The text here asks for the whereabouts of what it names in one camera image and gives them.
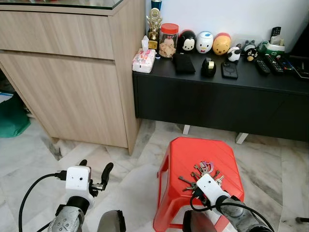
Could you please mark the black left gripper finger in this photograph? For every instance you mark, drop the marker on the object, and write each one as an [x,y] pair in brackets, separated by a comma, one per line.
[83,163]
[107,171]

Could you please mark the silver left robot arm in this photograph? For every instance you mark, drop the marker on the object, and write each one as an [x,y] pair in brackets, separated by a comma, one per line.
[67,218]

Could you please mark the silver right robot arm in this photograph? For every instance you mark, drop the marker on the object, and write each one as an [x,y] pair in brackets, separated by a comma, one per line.
[241,217]

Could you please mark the dark right robot leg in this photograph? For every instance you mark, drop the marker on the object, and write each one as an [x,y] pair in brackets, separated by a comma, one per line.
[198,223]

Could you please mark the grey left robot leg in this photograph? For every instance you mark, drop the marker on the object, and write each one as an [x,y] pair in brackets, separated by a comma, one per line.
[111,222]

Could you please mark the red plastic stool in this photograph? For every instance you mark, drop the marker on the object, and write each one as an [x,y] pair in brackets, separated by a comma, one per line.
[193,154]

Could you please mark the light wooden cabinet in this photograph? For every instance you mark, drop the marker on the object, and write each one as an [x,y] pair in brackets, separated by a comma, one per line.
[72,82]

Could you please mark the green fabric bag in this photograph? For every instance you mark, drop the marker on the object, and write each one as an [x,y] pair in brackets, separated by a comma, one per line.
[12,118]

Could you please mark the black low tv console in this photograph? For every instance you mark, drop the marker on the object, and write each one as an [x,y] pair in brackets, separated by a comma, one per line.
[222,101]

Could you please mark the pink white tissue pack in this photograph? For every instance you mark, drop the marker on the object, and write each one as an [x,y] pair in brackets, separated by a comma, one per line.
[144,60]

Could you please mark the black flat device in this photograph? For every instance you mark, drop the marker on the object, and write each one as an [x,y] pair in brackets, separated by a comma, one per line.
[301,67]

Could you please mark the black tape dispenser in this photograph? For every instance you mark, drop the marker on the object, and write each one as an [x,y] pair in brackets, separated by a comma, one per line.
[208,67]

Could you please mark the black phone case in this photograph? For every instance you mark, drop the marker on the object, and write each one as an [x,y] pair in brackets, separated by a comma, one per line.
[229,70]

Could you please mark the black remote control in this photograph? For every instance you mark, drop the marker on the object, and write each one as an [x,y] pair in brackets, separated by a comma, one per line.
[274,64]
[286,64]
[262,66]

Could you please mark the black pouch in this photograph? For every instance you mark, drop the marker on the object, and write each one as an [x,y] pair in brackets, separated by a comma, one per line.
[183,63]

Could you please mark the black television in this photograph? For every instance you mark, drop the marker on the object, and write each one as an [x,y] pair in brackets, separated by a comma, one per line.
[304,46]

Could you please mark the clear jar with red lid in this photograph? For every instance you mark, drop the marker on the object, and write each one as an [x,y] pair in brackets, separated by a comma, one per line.
[168,43]

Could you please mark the small white black plush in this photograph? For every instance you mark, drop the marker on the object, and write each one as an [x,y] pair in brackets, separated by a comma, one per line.
[234,54]

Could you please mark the green white holder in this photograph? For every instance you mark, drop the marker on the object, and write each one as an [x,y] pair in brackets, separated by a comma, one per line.
[275,48]

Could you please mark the small black figure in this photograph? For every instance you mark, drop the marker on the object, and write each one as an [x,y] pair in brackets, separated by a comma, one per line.
[249,51]

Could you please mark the yellow round bear plush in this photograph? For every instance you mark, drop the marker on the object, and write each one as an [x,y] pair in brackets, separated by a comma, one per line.
[222,44]

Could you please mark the white round plush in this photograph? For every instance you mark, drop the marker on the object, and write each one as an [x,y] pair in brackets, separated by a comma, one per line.
[204,42]

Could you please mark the black round mouse plush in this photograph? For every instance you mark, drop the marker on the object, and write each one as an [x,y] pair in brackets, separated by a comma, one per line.
[187,41]

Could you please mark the blue gold trophy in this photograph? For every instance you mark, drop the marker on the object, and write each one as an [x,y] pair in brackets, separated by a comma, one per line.
[156,4]

